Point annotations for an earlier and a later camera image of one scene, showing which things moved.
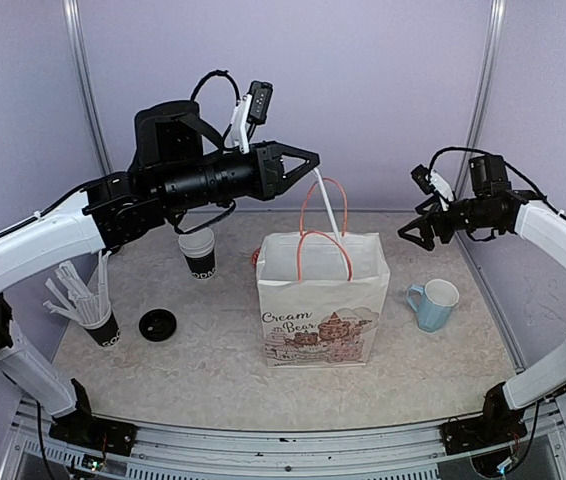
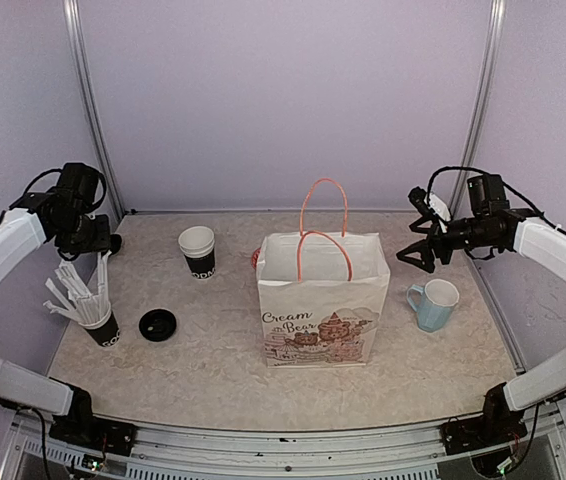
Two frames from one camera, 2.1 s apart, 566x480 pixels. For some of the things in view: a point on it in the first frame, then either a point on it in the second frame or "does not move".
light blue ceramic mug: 435,302 does not move
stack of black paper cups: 198,247 does not move
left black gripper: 270,177 to 102,241
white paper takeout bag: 320,295 does not move
